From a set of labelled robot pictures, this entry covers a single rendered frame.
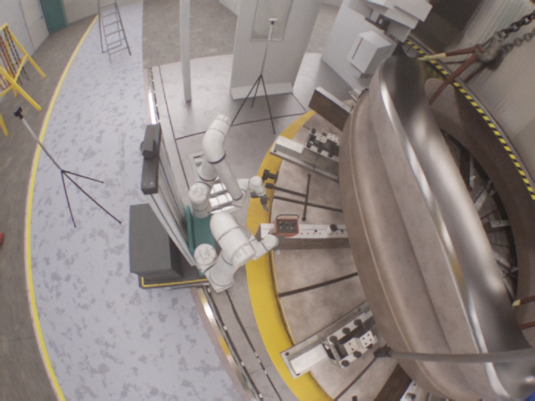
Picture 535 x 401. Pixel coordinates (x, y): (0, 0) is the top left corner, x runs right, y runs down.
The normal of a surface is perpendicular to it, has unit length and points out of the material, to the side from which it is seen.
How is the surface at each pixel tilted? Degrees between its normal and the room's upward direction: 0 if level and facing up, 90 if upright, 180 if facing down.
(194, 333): 0
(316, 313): 0
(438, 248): 90
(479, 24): 90
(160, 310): 0
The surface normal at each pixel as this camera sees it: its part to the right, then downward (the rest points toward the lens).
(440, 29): -0.89, 0.29
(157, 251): 0.18, -0.46
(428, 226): -0.96, 0.09
